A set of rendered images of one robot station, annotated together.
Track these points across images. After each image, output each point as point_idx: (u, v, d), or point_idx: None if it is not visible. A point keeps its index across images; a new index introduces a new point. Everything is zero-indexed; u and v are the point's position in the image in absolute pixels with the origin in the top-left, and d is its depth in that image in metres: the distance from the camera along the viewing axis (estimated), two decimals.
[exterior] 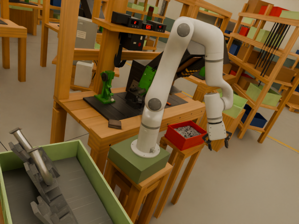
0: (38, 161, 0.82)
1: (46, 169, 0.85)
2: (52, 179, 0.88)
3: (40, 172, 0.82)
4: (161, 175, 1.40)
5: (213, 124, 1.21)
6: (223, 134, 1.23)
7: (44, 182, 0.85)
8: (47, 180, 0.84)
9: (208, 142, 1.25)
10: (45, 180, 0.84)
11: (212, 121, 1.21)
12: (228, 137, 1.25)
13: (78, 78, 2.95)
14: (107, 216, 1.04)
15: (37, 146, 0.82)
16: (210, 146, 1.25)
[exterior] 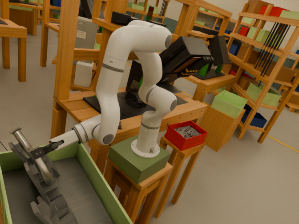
0: (39, 161, 0.82)
1: (46, 169, 0.85)
2: (53, 179, 0.88)
3: (41, 171, 0.82)
4: (161, 175, 1.40)
5: (79, 142, 0.88)
6: None
7: (45, 182, 0.85)
8: (47, 180, 0.84)
9: (47, 152, 0.82)
10: (45, 179, 0.84)
11: (84, 141, 0.89)
12: None
13: (78, 78, 2.95)
14: (107, 216, 1.04)
15: (38, 146, 0.82)
16: (41, 156, 0.82)
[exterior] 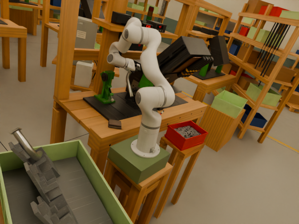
0: None
1: (130, 72, 1.94)
2: (126, 77, 1.96)
3: None
4: (161, 175, 1.40)
5: None
6: None
7: None
8: (127, 73, 1.98)
9: None
10: None
11: None
12: (133, 70, 1.88)
13: (78, 78, 2.95)
14: (107, 216, 1.04)
15: (136, 64, 1.89)
16: None
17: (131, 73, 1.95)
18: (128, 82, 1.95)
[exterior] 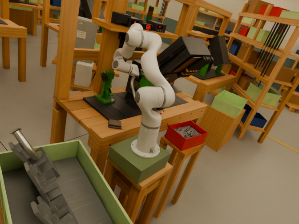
0: None
1: (134, 77, 1.99)
2: (130, 82, 2.01)
3: None
4: (161, 175, 1.40)
5: None
6: None
7: None
8: (131, 78, 2.03)
9: None
10: None
11: None
12: (137, 76, 1.93)
13: (78, 78, 2.95)
14: (107, 216, 1.04)
15: (140, 69, 1.94)
16: None
17: (135, 78, 2.00)
18: (132, 86, 2.00)
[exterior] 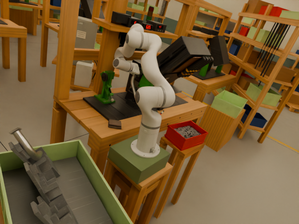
0: None
1: (134, 75, 2.01)
2: (131, 80, 2.03)
3: None
4: (161, 175, 1.40)
5: None
6: None
7: None
8: (132, 77, 2.04)
9: None
10: None
11: None
12: (137, 74, 1.94)
13: (78, 78, 2.95)
14: (107, 216, 1.04)
15: (141, 67, 1.96)
16: None
17: (135, 76, 2.02)
18: (133, 85, 2.01)
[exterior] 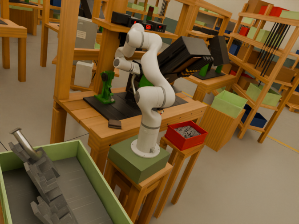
0: None
1: (135, 75, 2.01)
2: (131, 80, 2.03)
3: None
4: (161, 175, 1.40)
5: None
6: None
7: None
8: None
9: None
10: None
11: None
12: (138, 74, 1.94)
13: (78, 78, 2.95)
14: (107, 216, 1.04)
15: (141, 67, 1.96)
16: None
17: (135, 76, 2.02)
18: (133, 85, 2.02)
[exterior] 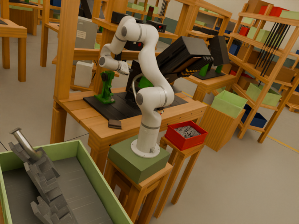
0: (139, 74, 2.00)
1: (135, 78, 2.00)
2: (131, 83, 2.02)
3: None
4: (161, 175, 1.40)
5: None
6: None
7: None
8: (133, 80, 2.04)
9: None
10: None
11: None
12: None
13: (78, 78, 2.95)
14: (107, 216, 1.04)
15: (142, 70, 1.95)
16: None
17: (136, 79, 2.01)
18: (134, 88, 2.01)
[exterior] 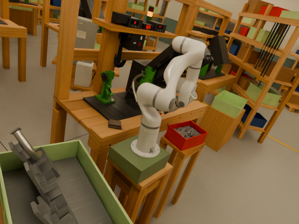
0: (139, 74, 2.00)
1: (135, 78, 2.00)
2: (131, 83, 2.02)
3: None
4: (161, 175, 1.40)
5: None
6: None
7: None
8: (133, 80, 2.04)
9: None
10: None
11: None
12: None
13: (78, 78, 2.95)
14: (107, 216, 1.04)
15: (142, 70, 1.95)
16: None
17: (136, 79, 2.01)
18: (134, 88, 2.01)
